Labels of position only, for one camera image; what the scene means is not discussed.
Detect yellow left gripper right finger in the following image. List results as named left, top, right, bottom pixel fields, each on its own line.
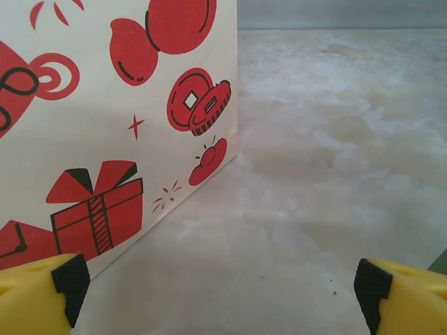
left=353, top=258, right=447, bottom=335

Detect green yellow snack packet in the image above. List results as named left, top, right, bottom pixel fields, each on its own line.
left=426, top=246, right=447, bottom=274

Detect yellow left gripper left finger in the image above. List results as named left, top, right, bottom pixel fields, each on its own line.
left=0, top=253, right=91, bottom=335

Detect white paper bag red prints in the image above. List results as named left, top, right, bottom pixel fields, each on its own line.
left=0, top=0, right=239, bottom=280

